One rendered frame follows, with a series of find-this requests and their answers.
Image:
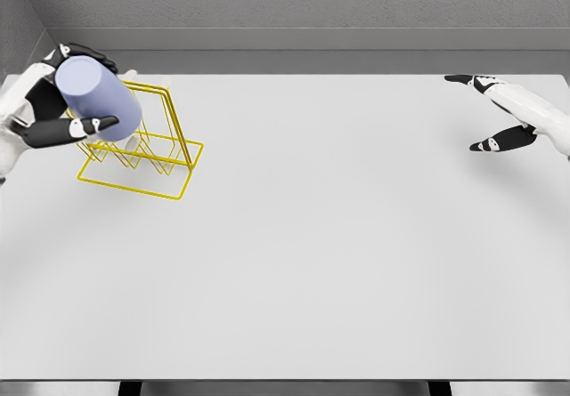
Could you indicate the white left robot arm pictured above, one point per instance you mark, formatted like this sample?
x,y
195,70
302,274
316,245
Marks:
x,y
8,162

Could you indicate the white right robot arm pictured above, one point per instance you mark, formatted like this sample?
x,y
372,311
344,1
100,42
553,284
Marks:
x,y
564,135

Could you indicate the lavender cup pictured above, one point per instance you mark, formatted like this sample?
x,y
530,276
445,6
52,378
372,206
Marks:
x,y
100,98

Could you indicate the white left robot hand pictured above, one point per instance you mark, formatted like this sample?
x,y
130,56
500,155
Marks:
x,y
38,102

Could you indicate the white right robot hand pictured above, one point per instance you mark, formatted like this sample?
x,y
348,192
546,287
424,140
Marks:
x,y
521,102

